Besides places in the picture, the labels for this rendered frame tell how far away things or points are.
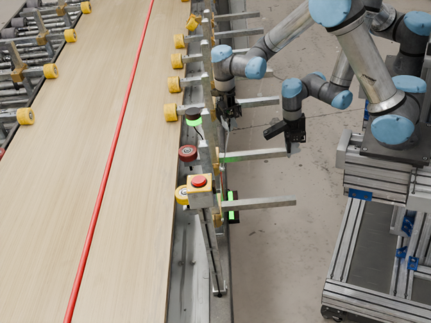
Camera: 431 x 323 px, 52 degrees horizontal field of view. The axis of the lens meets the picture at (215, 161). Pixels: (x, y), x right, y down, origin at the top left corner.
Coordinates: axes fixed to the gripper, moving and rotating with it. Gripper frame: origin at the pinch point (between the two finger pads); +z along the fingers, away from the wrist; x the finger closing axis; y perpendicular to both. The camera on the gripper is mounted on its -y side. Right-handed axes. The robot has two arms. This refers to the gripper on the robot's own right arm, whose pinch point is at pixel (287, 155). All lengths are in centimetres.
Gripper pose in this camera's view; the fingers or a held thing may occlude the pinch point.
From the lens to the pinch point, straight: 191.4
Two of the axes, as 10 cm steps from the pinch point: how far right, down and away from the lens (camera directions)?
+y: 9.9, -1.0, -0.7
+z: 1.2, 7.6, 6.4
